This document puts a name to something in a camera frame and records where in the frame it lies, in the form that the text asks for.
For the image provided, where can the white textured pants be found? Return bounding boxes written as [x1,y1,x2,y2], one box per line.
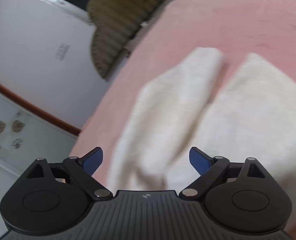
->
[107,48,296,222]

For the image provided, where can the pink bed sheet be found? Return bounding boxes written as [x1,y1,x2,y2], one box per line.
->
[71,0,296,239]

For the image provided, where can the olive padded headboard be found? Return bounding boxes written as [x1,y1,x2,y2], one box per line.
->
[87,0,165,79]

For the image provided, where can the brown wooden door frame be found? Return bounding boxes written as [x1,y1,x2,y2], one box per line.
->
[0,84,81,136]

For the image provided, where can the white wall socket plate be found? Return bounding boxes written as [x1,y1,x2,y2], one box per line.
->
[55,43,70,61]

